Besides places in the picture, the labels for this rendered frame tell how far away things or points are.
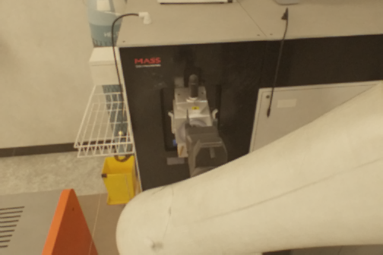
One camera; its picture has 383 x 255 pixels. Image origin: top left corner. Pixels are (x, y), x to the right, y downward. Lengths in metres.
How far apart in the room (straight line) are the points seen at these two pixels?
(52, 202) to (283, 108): 0.71
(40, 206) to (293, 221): 0.68
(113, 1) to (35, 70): 0.92
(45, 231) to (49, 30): 1.51
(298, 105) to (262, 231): 0.74
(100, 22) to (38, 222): 1.05
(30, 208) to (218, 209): 0.63
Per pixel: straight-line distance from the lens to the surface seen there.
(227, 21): 0.91
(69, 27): 2.05
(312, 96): 0.98
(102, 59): 1.15
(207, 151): 0.52
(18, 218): 0.84
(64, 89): 2.28
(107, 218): 1.28
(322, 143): 0.23
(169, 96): 0.86
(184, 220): 0.31
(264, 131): 1.01
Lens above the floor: 1.75
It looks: 35 degrees down
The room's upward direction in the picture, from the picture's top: straight up
